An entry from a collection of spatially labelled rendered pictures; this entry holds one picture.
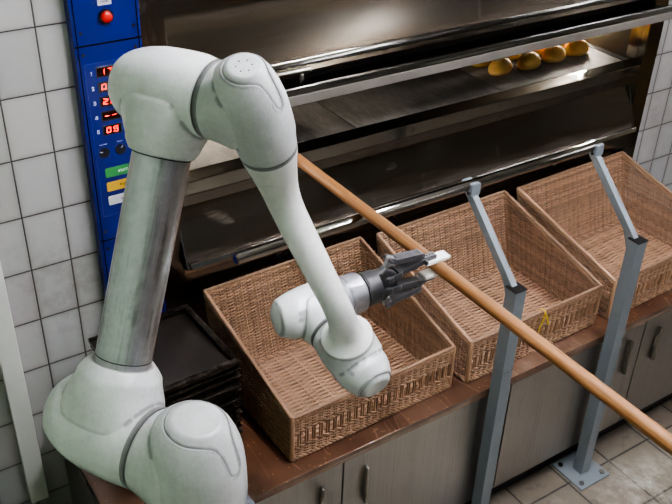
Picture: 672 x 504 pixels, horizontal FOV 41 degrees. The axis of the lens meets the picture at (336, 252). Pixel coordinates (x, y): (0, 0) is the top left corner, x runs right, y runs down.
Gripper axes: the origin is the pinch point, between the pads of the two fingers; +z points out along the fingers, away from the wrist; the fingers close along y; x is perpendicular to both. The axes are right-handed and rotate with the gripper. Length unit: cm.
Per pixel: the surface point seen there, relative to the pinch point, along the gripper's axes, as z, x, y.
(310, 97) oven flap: -2, -51, -22
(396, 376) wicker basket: 6, -17, 47
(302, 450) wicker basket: -24, -16, 59
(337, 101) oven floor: 34, -91, 1
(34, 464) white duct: -82, -64, 76
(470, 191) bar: 35.3, -28.3, 4.1
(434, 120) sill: 53, -66, 2
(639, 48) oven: 147, -69, -5
